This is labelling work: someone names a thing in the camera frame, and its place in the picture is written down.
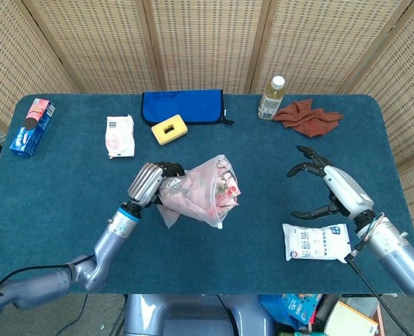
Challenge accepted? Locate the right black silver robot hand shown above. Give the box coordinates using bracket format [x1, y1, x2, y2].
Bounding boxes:
[286, 145, 376, 221]

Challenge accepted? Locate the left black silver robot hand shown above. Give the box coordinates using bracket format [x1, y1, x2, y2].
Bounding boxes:
[127, 161, 186, 208]

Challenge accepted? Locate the frosted plastic zip bag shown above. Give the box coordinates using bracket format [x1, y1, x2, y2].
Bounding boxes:
[156, 154, 243, 230]

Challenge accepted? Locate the pink floral garment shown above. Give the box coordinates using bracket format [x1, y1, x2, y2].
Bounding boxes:
[159, 155, 243, 225]

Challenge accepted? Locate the blue printed plastic bag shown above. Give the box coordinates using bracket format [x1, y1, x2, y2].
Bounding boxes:
[259, 293, 323, 332]

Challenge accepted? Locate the white pink snack packet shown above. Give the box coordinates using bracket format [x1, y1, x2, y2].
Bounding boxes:
[105, 113, 136, 160]

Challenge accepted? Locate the white blue printed packet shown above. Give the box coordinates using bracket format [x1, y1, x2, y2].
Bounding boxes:
[282, 223, 352, 263]

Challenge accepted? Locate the yellow sponge block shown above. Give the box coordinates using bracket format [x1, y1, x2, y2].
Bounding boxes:
[150, 113, 189, 146]

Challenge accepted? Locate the brown crumpled cloth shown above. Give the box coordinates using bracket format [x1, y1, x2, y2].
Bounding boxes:
[272, 99, 344, 138]

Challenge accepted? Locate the blue pouch black trim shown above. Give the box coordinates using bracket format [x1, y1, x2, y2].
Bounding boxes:
[141, 89, 234, 127]

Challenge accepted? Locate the teal felt table mat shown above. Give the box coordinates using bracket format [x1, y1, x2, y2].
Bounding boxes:
[0, 92, 414, 295]

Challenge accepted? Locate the grey plastic box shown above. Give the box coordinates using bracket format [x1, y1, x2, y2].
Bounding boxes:
[339, 293, 383, 316]

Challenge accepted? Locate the clear drink bottle white cap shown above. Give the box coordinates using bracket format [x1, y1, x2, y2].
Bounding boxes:
[257, 76, 286, 121]

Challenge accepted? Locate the blue pink cookie box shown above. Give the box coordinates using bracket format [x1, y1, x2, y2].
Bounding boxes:
[9, 97, 57, 158]

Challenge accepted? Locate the white book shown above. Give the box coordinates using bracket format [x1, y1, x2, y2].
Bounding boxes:
[324, 300, 378, 336]

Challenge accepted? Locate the grey robot torso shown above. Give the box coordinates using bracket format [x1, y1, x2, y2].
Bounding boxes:
[122, 293, 274, 336]

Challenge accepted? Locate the woven bamboo folding screen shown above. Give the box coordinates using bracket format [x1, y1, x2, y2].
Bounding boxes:
[0, 0, 414, 225]

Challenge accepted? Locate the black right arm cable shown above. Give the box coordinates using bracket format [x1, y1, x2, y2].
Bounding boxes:
[345, 253, 414, 336]

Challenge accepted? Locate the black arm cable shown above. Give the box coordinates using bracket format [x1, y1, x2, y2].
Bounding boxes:
[0, 254, 96, 312]
[345, 253, 414, 336]

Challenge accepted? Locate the thin dark floor cable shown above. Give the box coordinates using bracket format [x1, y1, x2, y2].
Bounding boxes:
[55, 293, 89, 336]

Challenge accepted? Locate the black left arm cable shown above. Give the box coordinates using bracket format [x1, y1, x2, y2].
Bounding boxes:
[0, 254, 96, 312]

